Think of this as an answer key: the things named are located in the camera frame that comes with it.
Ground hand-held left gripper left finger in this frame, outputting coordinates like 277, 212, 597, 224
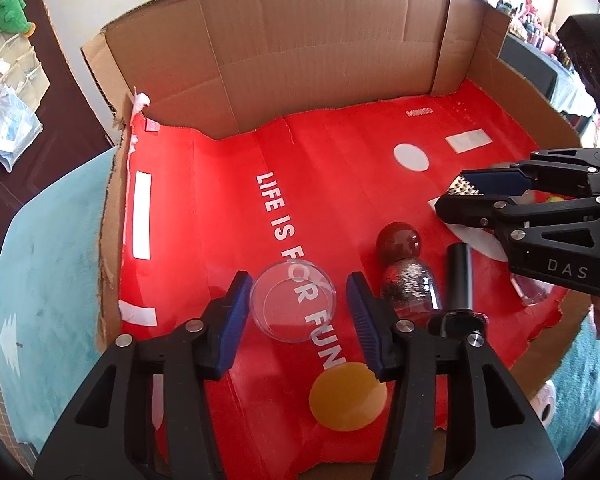
32, 270, 255, 480

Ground green plush toy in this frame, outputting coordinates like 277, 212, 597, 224
0, 0, 35, 37

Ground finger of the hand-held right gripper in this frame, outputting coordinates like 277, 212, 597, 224
460, 147, 600, 196
434, 194, 600, 302

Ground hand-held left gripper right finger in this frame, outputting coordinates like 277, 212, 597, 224
345, 271, 566, 480

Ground clear round lid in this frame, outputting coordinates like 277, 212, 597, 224
250, 259, 337, 345

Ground studded round jar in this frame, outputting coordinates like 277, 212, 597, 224
445, 172, 486, 197

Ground black nail polish bottle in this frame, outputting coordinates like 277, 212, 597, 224
427, 242, 491, 341

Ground pink perfume bottle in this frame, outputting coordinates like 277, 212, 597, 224
512, 272, 556, 307

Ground beige hanging organiser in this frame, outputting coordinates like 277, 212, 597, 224
0, 25, 51, 106

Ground cardboard box with red lining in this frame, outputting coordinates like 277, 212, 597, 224
80, 0, 598, 480

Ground row of cosmetic bottles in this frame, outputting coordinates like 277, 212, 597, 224
450, 0, 581, 61

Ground amber round soap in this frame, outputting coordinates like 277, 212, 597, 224
308, 361, 388, 432

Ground glitter bottle with red cap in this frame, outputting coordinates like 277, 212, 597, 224
376, 221, 442, 321

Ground pink round case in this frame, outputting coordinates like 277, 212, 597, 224
527, 379, 558, 428

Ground dark brown door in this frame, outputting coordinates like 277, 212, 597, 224
0, 0, 116, 256

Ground clear plastic bag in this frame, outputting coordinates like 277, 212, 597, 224
0, 77, 43, 173

